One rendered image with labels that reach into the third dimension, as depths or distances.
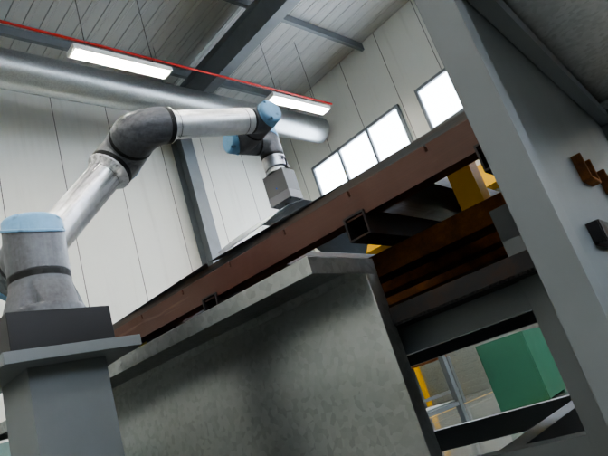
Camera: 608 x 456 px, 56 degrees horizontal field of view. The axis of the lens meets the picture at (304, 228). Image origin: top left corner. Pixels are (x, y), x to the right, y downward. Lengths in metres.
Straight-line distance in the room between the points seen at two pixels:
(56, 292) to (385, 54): 11.12
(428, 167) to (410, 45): 10.67
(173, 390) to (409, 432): 0.63
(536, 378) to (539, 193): 4.43
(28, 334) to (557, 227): 0.84
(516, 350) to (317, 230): 3.97
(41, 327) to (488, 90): 0.81
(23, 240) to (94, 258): 8.44
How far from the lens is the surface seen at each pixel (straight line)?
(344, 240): 1.90
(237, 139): 1.74
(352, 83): 12.39
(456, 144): 1.03
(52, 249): 1.20
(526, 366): 5.02
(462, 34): 0.69
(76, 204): 1.43
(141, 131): 1.46
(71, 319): 1.11
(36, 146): 10.28
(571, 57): 1.58
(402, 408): 1.03
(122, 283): 9.66
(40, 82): 8.98
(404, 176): 1.06
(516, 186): 0.62
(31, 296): 1.16
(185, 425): 1.42
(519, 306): 1.03
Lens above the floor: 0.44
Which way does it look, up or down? 18 degrees up
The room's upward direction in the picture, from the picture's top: 18 degrees counter-clockwise
